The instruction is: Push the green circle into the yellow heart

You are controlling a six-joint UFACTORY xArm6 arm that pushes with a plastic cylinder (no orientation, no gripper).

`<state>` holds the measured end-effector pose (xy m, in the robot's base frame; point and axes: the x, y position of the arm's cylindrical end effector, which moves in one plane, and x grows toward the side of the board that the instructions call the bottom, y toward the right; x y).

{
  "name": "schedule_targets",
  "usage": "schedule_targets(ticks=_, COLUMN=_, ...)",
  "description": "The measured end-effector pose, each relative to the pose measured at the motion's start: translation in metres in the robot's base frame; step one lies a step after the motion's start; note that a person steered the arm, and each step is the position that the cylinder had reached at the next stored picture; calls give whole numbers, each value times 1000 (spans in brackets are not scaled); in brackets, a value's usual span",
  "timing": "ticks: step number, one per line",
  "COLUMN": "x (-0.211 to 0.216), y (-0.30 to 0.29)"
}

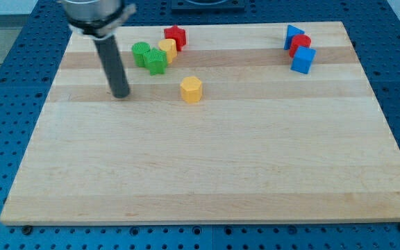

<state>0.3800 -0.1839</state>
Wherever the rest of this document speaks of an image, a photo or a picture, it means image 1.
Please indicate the wooden board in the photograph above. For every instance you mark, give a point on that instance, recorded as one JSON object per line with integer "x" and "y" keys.
{"x": 264, "y": 145}

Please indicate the green cylinder block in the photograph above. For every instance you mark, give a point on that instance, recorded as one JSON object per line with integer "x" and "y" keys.
{"x": 138, "y": 50}

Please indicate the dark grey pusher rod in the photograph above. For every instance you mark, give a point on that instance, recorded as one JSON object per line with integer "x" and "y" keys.
{"x": 111, "y": 61}

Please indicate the blue cube block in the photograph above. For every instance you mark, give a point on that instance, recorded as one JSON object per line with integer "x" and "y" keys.
{"x": 303, "y": 59}

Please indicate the green star block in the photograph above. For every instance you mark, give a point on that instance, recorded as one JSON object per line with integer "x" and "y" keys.
{"x": 155, "y": 61}

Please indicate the blue triangle block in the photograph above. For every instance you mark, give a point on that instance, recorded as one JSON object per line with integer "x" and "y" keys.
{"x": 291, "y": 32}

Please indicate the yellow hexagon block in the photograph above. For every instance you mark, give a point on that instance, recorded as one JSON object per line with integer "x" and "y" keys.
{"x": 191, "y": 89}

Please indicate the red cylinder block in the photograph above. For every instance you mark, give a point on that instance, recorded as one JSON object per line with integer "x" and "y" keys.
{"x": 300, "y": 40}

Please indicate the red star block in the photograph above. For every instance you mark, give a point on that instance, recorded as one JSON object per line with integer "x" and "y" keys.
{"x": 178, "y": 34}

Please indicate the yellow heart block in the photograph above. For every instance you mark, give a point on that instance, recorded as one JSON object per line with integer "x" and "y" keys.
{"x": 169, "y": 47}

